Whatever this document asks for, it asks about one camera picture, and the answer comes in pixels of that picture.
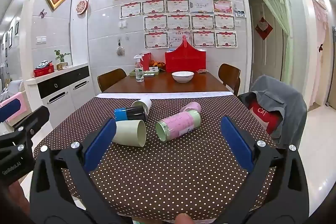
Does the white bowl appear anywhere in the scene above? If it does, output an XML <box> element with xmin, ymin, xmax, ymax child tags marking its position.
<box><xmin>172</xmin><ymin>71</ymin><xmax>195</xmax><ymax>83</ymax></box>

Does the black cup with blue band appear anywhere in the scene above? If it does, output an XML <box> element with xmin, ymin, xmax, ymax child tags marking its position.
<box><xmin>114</xmin><ymin>105</ymin><xmax>147</xmax><ymax>122</ymax></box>

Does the pink and green cup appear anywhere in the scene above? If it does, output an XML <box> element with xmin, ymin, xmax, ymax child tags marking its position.
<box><xmin>155</xmin><ymin>110</ymin><xmax>202</xmax><ymax>143</ymax></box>

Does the brown polka dot tablecloth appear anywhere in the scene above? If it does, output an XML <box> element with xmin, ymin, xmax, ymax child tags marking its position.
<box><xmin>34</xmin><ymin>97</ymin><xmax>279</xmax><ymax>223</ymax></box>

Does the wall of certificates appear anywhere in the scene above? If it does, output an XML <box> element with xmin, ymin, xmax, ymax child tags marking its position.
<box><xmin>120</xmin><ymin>0</ymin><xmax>238</xmax><ymax>48</ymax></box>

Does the pink container lid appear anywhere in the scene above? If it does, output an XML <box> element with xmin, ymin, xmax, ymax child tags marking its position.
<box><xmin>180</xmin><ymin>103</ymin><xmax>202</xmax><ymax>114</ymax></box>

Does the white paper cup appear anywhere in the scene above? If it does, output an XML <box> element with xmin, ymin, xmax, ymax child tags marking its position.
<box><xmin>131</xmin><ymin>98</ymin><xmax>153</xmax><ymax>115</ymax></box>

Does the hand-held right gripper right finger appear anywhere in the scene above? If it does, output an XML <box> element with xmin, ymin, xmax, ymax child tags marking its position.
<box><xmin>202</xmin><ymin>116</ymin><xmax>309</xmax><ymax>224</ymax></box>

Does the grey jacket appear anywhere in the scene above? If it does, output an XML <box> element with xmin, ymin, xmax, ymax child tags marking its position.
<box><xmin>238</xmin><ymin>75</ymin><xmax>307</xmax><ymax>149</ymax></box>

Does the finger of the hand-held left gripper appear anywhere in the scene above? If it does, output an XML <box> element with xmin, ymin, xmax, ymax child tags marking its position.
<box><xmin>0</xmin><ymin>99</ymin><xmax>22</xmax><ymax>123</ymax></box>
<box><xmin>12</xmin><ymin>106</ymin><xmax>50</xmax><ymax>140</ymax></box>

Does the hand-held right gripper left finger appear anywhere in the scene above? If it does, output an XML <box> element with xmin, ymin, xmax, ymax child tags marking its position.
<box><xmin>29</xmin><ymin>118</ymin><xmax>133</xmax><ymax>224</ymax></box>

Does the wooden dining table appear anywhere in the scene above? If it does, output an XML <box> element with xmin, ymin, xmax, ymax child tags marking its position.
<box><xmin>104</xmin><ymin>70</ymin><xmax>231</xmax><ymax>94</ymax></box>

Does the small potted plant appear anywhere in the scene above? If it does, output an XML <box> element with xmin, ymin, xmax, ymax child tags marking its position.
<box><xmin>54</xmin><ymin>50</ymin><xmax>71</xmax><ymax>70</ymax></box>

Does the green door curtain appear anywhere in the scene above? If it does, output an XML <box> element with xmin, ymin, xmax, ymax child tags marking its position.
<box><xmin>240</xmin><ymin>0</ymin><xmax>293</xmax><ymax>75</ymax></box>

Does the person's right hand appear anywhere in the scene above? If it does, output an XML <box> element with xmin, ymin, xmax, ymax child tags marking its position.
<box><xmin>175</xmin><ymin>214</ymin><xmax>195</xmax><ymax>224</ymax></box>

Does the clear spray bottle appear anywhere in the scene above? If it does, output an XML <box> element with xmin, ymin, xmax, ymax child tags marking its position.
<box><xmin>133</xmin><ymin>54</ymin><xmax>145</xmax><ymax>82</ymax></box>

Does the brown wooden chair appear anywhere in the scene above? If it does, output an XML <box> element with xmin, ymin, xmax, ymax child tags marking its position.
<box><xmin>218</xmin><ymin>63</ymin><xmax>241</xmax><ymax>96</ymax></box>
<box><xmin>97</xmin><ymin>68</ymin><xmax>128</xmax><ymax>93</ymax></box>

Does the red paper box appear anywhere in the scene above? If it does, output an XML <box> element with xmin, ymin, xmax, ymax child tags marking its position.
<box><xmin>142</xmin><ymin>53</ymin><xmax>152</xmax><ymax>69</ymax></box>

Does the pink curtain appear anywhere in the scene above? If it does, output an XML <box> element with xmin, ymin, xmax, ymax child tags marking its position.
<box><xmin>311</xmin><ymin>0</ymin><xmax>329</xmax><ymax>107</ymax></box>

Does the green tray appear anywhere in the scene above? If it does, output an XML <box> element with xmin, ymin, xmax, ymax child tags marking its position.
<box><xmin>130</xmin><ymin>68</ymin><xmax>159</xmax><ymax>79</ymax></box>

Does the cream paper cup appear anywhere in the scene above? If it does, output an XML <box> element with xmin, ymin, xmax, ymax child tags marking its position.
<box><xmin>112</xmin><ymin>119</ymin><xmax>147</xmax><ymax>148</ymax></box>

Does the red gift box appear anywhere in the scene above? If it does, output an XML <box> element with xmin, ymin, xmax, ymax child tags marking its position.
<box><xmin>33</xmin><ymin>67</ymin><xmax>55</xmax><ymax>78</ymax></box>

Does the red printed garment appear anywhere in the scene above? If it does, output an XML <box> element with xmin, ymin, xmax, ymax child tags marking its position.
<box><xmin>248</xmin><ymin>99</ymin><xmax>282</xmax><ymax>135</ymax></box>

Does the red round hanging ornament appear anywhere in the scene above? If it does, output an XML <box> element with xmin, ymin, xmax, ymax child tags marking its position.
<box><xmin>76</xmin><ymin>0</ymin><xmax>89</xmax><ymax>15</ymax></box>

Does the person's left forearm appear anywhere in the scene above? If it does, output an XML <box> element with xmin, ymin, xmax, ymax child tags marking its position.
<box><xmin>0</xmin><ymin>179</ymin><xmax>30</xmax><ymax>224</ymax></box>

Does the red basket with handle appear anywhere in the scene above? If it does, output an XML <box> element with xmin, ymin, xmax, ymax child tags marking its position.
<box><xmin>165</xmin><ymin>36</ymin><xmax>206</xmax><ymax>73</ymax></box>

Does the red diamond door decoration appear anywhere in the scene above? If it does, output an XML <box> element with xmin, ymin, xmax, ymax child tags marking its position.
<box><xmin>255</xmin><ymin>17</ymin><xmax>273</xmax><ymax>41</ymax></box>

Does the white sideboard cabinet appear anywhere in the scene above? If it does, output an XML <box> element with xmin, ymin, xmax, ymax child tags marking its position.
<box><xmin>25</xmin><ymin>64</ymin><xmax>95</xmax><ymax>130</ymax></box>

